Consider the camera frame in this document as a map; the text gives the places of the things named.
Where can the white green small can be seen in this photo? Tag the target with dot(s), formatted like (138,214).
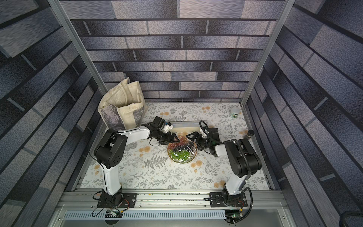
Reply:
(234,112)

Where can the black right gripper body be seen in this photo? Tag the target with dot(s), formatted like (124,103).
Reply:
(198,138)

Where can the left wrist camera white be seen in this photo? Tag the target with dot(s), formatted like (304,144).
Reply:
(167,127)

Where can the patterned plate with rim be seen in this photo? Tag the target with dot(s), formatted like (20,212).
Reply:
(182,150)

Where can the beige canvas tote bag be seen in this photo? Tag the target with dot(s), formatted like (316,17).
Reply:
(123,106)

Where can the green grape bunch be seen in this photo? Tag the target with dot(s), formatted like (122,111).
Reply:
(180,157)

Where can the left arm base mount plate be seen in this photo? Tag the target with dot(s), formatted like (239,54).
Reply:
(120,200)

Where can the red grape bunch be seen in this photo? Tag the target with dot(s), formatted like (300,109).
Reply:
(181,145)

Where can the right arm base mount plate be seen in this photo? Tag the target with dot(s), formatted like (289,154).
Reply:
(221,200)

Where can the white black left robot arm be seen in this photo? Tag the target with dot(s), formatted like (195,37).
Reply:
(110,150)

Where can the left electronics board with wires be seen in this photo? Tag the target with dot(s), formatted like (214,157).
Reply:
(113,214)

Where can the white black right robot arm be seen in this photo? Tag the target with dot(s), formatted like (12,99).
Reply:
(242,157)

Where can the clear plastic wrap sheet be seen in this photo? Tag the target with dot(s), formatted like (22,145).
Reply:
(182,150)

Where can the aluminium front rail frame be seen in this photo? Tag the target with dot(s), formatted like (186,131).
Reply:
(173,208)

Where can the right electronics board green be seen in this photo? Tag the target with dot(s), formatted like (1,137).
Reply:
(233,216)

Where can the black grape bunch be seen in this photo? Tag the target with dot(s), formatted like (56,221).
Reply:
(189,148)

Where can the cream plastic wrap dispenser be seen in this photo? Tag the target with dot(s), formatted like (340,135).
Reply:
(185,126)

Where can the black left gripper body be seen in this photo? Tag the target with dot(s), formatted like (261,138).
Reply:
(164,137)

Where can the dark pepper shaker bottle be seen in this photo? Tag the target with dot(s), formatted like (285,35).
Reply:
(249,134)

